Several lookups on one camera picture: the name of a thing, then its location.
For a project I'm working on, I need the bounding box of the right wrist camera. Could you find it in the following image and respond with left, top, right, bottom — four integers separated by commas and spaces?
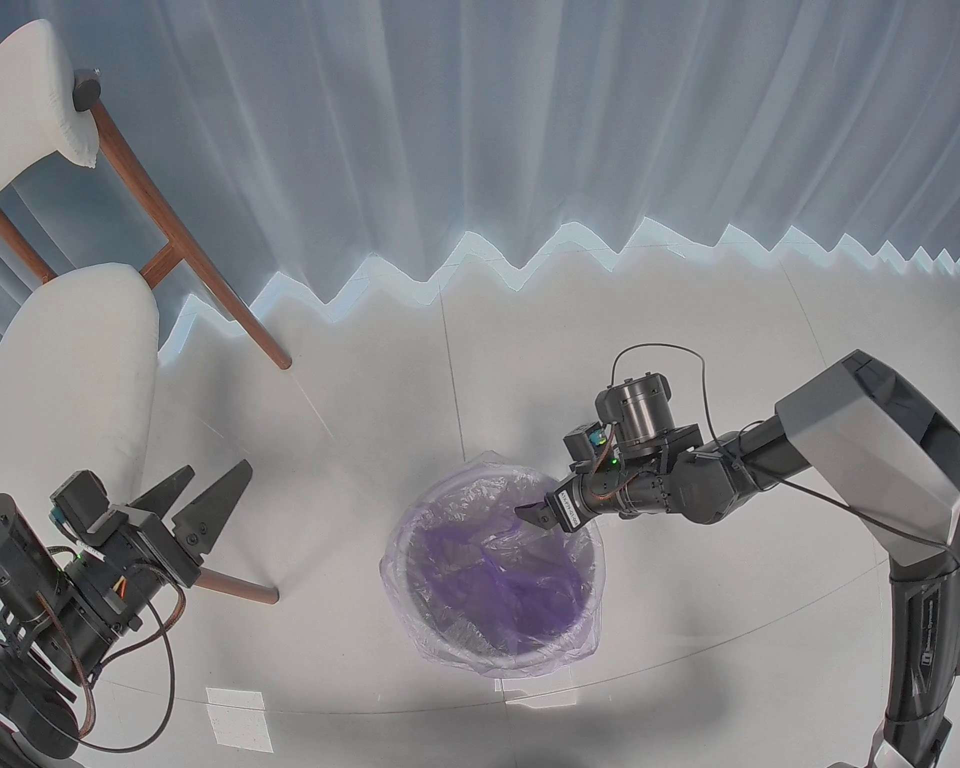
563, 421, 625, 481

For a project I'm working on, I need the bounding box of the white cushioned wooden chair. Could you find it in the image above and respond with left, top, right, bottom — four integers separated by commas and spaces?
0, 18, 293, 606

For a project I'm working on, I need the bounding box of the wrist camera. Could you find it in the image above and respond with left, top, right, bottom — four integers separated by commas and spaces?
50, 470, 129, 549
563, 421, 625, 481

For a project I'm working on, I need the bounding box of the black cable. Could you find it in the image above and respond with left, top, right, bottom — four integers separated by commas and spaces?
0, 596, 182, 768
609, 342, 960, 560

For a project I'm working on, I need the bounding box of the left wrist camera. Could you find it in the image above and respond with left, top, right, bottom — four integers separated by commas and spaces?
50, 470, 129, 549

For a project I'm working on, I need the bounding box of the purple plastic bag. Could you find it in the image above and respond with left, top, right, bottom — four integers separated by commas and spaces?
380, 448, 607, 681

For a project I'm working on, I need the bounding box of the white trash bin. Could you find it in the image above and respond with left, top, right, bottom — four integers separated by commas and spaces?
390, 465, 605, 672

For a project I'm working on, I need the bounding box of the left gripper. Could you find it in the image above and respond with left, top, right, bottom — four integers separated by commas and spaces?
56, 459, 255, 669

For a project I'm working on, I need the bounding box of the pale blue curtain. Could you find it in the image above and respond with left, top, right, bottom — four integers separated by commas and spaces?
0, 0, 960, 361

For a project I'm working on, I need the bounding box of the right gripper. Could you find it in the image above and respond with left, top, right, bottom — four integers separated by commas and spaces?
551, 468, 640, 536

